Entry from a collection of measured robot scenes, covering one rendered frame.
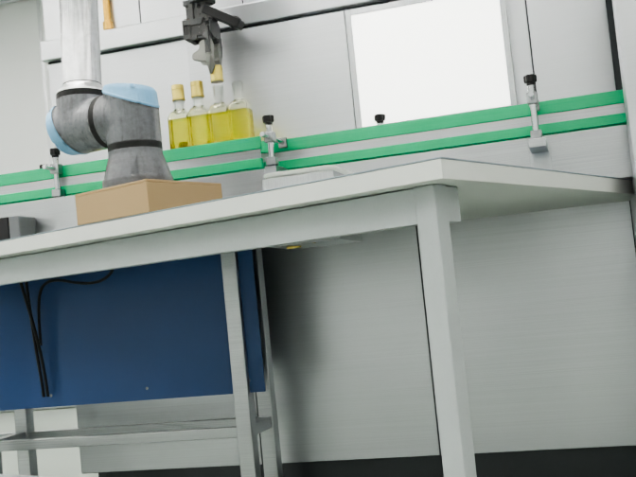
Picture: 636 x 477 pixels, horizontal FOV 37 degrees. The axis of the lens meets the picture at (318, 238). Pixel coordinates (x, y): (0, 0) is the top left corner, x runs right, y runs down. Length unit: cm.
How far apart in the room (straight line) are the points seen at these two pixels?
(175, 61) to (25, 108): 384
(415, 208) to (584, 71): 110
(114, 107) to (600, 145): 111
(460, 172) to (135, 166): 76
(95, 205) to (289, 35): 91
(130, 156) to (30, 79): 463
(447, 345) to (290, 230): 38
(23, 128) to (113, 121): 456
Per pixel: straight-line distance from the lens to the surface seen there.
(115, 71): 293
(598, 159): 234
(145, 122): 206
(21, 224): 258
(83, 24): 222
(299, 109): 266
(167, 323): 248
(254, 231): 179
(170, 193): 196
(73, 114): 215
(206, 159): 245
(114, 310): 255
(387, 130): 242
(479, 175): 162
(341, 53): 265
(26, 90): 664
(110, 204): 200
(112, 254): 207
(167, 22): 286
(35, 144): 655
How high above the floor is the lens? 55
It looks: 3 degrees up
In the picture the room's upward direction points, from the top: 6 degrees counter-clockwise
